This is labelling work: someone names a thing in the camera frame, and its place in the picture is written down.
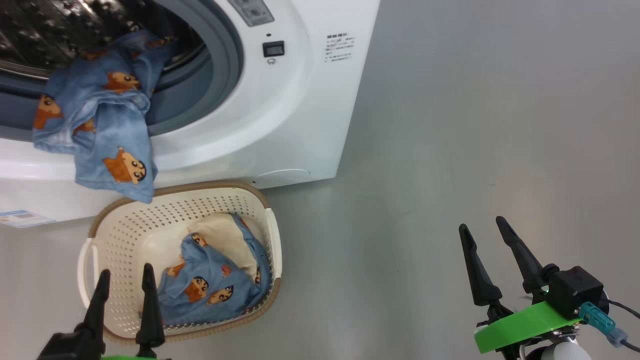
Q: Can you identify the white front-load washing machine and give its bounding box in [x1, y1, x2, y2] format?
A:
[0, 0, 381, 228]

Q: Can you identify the blue energy label sticker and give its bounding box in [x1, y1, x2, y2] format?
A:
[0, 210, 56, 229]

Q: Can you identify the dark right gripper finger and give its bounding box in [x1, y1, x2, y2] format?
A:
[458, 223, 503, 307]
[496, 216, 546, 296]

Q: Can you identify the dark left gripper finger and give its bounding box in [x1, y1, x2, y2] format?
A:
[74, 269, 111, 353]
[136, 263, 166, 358]

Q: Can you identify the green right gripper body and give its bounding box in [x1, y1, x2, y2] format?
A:
[474, 301, 583, 360]

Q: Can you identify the blue cartoon print garment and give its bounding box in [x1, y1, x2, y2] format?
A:
[32, 30, 176, 205]

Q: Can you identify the grey warning sticker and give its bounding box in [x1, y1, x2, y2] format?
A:
[227, 0, 275, 27]

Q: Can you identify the cream perforated laundry basket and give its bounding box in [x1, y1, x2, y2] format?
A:
[77, 181, 283, 346]

